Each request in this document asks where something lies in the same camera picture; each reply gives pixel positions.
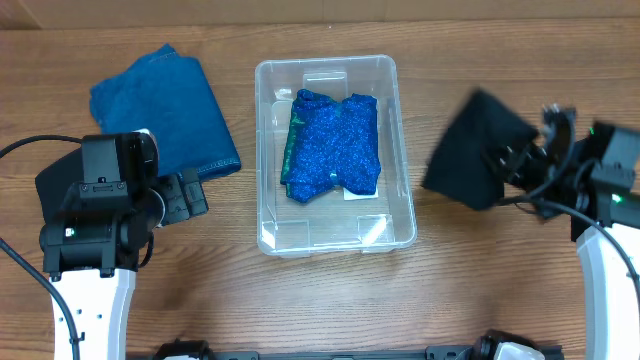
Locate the black garment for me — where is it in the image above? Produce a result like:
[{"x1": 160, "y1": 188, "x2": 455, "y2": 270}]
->
[{"x1": 422, "y1": 88, "x2": 537, "y2": 211}]

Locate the blue denim garment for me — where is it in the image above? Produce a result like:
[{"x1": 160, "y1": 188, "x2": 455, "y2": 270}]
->
[{"x1": 89, "y1": 44, "x2": 241, "y2": 181}]

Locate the black cloth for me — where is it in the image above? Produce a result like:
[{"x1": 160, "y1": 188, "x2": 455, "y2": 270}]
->
[{"x1": 35, "y1": 149, "x2": 84, "y2": 223}]

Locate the clear plastic storage bin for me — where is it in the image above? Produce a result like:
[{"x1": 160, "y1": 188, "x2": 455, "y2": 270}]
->
[{"x1": 255, "y1": 55, "x2": 417, "y2": 257}]

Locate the blue sequin sparkly garment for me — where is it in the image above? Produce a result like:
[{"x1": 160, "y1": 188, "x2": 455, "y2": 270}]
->
[{"x1": 280, "y1": 89, "x2": 381, "y2": 203}]

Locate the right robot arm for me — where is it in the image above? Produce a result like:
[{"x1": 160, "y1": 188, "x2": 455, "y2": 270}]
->
[{"x1": 484, "y1": 106, "x2": 639, "y2": 359}]

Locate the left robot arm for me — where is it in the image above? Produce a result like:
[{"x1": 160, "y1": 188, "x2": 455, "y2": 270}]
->
[{"x1": 40, "y1": 130, "x2": 208, "y2": 359}]

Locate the white label sticker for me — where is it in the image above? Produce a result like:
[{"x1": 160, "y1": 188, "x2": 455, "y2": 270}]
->
[{"x1": 343, "y1": 188, "x2": 379, "y2": 201}]

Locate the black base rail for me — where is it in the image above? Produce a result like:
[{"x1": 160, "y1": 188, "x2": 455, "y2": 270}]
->
[{"x1": 126, "y1": 329, "x2": 565, "y2": 360}]

